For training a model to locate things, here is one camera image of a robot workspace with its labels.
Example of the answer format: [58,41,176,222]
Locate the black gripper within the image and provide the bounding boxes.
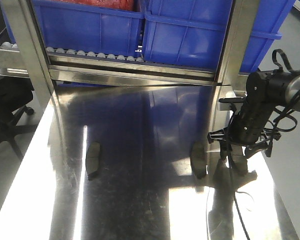
[207,97,281,163]

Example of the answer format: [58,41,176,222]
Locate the brake pad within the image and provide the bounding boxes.
[231,145,248,176]
[85,141,101,181]
[190,141,207,179]

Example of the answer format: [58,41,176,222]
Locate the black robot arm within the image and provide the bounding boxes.
[207,49,300,160]

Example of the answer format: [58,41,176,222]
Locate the right blue plastic bin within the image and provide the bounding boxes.
[142,0,294,73]

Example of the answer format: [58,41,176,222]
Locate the blue plastic bin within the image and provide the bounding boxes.
[142,0,294,73]
[4,0,145,59]

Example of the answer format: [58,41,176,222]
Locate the red bagged parts in bin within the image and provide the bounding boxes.
[74,0,136,12]

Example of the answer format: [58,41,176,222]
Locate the left blue plastic bin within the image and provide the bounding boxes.
[4,0,145,59]

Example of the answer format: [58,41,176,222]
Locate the black office chair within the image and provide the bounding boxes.
[0,76,38,160]

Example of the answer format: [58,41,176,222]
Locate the stainless steel rack frame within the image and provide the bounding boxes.
[0,0,266,99]

